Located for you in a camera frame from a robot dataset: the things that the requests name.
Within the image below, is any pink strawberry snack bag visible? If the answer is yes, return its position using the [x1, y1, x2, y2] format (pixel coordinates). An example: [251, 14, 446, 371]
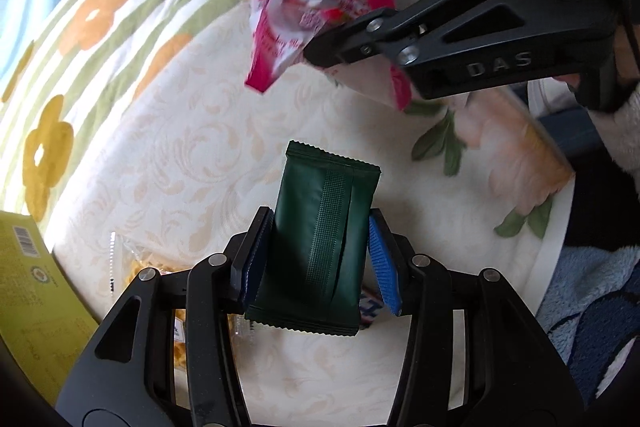
[245, 0, 412, 110]

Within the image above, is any dark green snack packet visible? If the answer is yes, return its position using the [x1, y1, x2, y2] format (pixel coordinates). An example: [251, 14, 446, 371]
[245, 141, 381, 336]

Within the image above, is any blue fleece blanket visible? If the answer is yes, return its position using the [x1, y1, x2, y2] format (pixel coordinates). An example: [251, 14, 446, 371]
[537, 246, 639, 404]

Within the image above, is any clear yellow waffle packet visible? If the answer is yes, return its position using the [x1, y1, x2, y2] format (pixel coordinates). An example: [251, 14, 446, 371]
[84, 233, 255, 398]

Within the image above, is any yellow-green cardboard box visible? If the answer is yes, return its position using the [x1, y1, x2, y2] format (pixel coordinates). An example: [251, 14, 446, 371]
[0, 211, 98, 405]

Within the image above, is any white fleece sleeve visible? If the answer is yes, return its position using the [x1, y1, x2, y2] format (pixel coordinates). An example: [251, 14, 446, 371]
[588, 88, 640, 193]

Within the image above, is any brown white candy bar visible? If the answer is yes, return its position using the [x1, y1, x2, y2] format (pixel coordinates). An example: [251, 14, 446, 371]
[359, 287, 384, 329]

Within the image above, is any floral striped quilt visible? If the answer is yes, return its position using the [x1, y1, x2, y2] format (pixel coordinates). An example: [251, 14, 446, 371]
[1, 0, 243, 225]

